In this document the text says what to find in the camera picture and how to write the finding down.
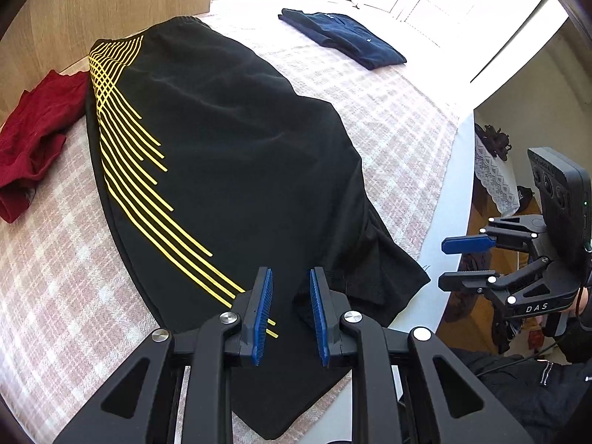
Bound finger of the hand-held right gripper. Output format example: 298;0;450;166
441;215;549;255
437;256;562;306

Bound pink plaid blanket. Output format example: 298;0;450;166
0;2;475;444

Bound black shorts with yellow stripes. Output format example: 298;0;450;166
86;16;432;441

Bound large light wooden board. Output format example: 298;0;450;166
0;0;218;130

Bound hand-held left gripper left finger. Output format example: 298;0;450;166
52;266;275;444

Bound person's black jacket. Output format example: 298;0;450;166
451;314;592;444

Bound maroon garment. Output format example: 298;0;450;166
0;70;91;223

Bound white lace cloth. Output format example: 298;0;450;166
474;122;521;216

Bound folded navy t-shirt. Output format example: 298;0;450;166
278;8;408;71

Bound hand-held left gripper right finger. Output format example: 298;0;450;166
309;266;535;444

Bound person's right hand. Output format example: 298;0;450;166
575;286;592;319

